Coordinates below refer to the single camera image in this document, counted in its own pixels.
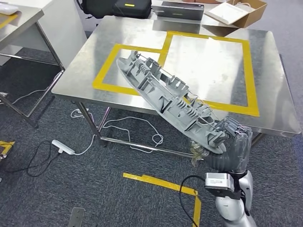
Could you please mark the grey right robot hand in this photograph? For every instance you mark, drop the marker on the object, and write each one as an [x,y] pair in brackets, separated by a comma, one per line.
[239,150]

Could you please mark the grey plastic wheel cover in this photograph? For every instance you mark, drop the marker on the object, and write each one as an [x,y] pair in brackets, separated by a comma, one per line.
[165,97]

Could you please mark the yellow workbench tape outline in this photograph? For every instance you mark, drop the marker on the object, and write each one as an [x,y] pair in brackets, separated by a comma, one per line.
[250,78]

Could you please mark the steel workbench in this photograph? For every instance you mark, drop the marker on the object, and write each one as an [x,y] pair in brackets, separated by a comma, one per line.
[106,34]

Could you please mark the yellow floor tape strip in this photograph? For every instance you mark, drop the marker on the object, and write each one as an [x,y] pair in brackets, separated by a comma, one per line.
[161,181]

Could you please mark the brown cardboard box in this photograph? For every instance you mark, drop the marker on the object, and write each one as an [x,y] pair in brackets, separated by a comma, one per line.
[255,14]

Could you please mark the white flat board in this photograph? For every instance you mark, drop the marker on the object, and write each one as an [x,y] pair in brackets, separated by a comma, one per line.
[227,13]

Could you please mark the grey laptop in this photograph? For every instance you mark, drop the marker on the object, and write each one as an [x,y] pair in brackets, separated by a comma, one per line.
[177,9]

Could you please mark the black zip case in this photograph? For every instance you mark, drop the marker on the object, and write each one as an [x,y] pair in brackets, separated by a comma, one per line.
[132,8]

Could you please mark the white power adapter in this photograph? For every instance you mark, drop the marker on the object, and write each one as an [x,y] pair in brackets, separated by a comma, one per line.
[79,113]

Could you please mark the white power strip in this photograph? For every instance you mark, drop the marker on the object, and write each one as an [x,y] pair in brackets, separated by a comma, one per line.
[63,147]

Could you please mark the black office chair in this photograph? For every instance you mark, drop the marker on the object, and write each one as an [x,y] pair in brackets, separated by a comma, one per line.
[97,7]

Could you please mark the white desk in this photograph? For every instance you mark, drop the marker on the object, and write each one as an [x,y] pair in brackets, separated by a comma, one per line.
[61,31]

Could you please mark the yellow floor tape outline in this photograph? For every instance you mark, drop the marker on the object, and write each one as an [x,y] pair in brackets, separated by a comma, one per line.
[7,145]

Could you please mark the steel table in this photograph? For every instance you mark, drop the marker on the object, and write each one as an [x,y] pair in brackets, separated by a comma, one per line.
[19,28]

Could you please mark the yellow table tape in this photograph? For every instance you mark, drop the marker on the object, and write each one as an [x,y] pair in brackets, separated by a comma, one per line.
[7,20]

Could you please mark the white rounded plastic object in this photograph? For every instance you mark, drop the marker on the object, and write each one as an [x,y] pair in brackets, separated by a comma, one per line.
[8,8]

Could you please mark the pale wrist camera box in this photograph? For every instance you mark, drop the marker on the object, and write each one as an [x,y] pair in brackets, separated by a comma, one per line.
[218,183]

